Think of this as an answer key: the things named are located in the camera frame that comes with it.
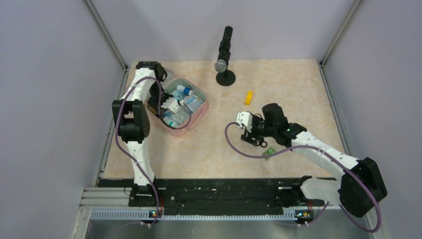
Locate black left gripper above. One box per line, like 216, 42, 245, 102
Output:
147, 80, 174, 113

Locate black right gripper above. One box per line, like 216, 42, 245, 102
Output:
241, 116, 276, 146

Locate small green box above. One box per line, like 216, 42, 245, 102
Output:
262, 147, 276, 161

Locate blue white dropper bottle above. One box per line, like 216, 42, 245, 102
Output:
176, 85, 194, 96

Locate pink medicine kit case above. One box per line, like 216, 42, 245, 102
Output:
147, 69, 209, 137

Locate green gauze packet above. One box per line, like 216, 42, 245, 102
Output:
170, 108, 190, 124

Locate black handled scissors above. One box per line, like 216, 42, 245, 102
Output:
258, 141, 268, 148

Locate white bottle green label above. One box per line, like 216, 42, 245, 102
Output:
163, 117, 180, 129

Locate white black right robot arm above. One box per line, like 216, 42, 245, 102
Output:
235, 103, 388, 218

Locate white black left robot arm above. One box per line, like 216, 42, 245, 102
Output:
111, 61, 173, 206

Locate yellow plastic block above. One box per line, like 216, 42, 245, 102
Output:
244, 91, 253, 106

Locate black microphone on stand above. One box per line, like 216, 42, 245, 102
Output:
214, 26, 236, 87

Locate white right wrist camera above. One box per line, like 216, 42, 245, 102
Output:
235, 112, 253, 132

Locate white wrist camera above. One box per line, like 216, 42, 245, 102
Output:
235, 112, 253, 132
165, 98, 180, 114

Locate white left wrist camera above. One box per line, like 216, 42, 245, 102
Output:
165, 98, 180, 114

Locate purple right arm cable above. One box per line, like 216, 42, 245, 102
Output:
224, 122, 382, 234

